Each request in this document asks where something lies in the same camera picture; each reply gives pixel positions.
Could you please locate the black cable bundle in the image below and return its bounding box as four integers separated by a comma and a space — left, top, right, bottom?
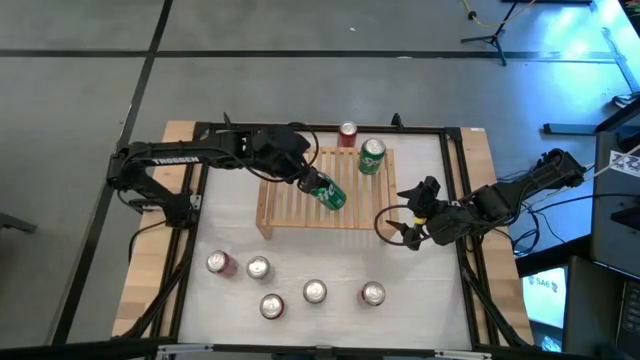
499, 164, 591, 257

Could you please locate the wooden slatted shelf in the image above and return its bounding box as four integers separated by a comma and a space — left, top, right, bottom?
255, 145, 401, 245

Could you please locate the yellow floor cable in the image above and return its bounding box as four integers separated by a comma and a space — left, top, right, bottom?
459, 0, 539, 30

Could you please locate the green Sprite can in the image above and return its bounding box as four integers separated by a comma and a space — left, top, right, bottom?
357, 137, 388, 176
309, 172, 348, 212

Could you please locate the red can black script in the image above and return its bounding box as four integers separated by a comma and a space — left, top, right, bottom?
258, 293, 287, 321

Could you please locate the dark grey floor bracket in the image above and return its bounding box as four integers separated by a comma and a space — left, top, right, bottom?
0, 212, 39, 235

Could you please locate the black computer tower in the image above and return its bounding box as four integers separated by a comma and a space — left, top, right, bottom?
563, 254, 640, 360

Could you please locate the black equipment cabinet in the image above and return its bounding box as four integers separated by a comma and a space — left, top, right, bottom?
589, 130, 640, 281

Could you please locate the black floor stand base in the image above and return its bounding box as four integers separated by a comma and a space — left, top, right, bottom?
543, 99, 640, 136

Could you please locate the grey metal stand leg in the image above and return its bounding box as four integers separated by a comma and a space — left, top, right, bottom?
599, 27, 640, 96

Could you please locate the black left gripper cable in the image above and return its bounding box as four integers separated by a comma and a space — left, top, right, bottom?
287, 121, 321, 171

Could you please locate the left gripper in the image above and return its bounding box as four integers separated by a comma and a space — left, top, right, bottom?
251, 124, 329, 197

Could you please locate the red Star Wars cola can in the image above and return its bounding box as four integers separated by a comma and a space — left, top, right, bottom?
357, 280, 388, 308

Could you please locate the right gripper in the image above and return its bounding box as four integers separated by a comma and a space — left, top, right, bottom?
391, 175, 482, 251

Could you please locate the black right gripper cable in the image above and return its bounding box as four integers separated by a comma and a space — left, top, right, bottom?
373, 203, 436, 247

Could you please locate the white patterned marker sheet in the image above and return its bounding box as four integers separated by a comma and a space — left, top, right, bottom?
608, 149, 640, 180

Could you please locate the computer monitor screen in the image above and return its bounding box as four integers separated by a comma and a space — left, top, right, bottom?
520, 264, 571, 331

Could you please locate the black table frame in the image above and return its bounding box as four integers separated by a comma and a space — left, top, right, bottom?
112, 112, 534, 351

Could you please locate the silver Diet Coke can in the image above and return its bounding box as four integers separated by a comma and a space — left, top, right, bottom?
302, 278, 329, 305
245, 255, 274, 282

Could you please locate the black tripod stand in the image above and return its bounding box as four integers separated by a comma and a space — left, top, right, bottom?
459, 0, 539, 67

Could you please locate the white cable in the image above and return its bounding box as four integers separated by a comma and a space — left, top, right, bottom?
564, 144, 640, 191

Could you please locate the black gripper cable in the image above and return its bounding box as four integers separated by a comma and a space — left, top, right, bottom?
373, 203, 436, 247
287, 121, 321, 171

